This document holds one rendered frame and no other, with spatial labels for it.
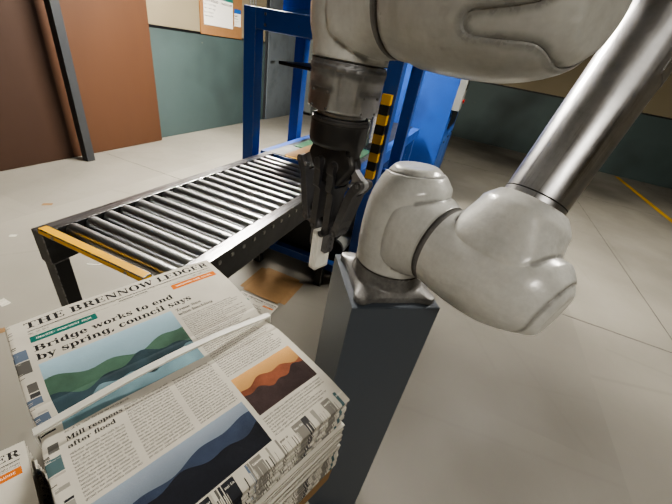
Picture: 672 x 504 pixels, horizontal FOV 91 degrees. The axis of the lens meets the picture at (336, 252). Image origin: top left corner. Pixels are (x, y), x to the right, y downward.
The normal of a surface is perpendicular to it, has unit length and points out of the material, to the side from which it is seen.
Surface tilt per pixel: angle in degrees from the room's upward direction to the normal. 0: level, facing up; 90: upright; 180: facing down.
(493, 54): 132
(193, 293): 3
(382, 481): 0
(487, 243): 60
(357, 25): 118
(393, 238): 87
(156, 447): 1
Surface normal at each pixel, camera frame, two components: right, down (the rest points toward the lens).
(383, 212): -0.64, 0.26
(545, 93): -0.39, 0.44
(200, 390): 0.16, -0.83
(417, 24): -0.76, 0.58
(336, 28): -0.62, 0.58
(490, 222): -0.64, -0.27
